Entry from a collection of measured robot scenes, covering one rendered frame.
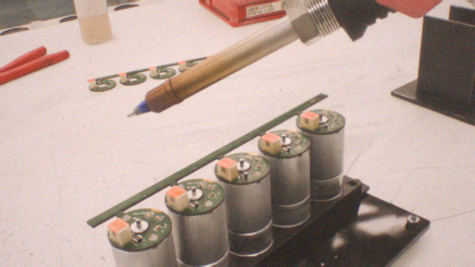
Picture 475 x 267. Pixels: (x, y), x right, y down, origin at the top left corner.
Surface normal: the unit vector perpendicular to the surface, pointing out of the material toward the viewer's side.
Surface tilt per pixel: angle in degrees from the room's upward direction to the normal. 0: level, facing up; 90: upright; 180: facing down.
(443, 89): 90
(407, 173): 0
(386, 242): 0
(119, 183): 0
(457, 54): 90
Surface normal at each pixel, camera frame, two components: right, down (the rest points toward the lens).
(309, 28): -0.03, 0.47
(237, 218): -0.32, 0.48
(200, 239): 0.20, 0.46
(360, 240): -0.07, -0.87
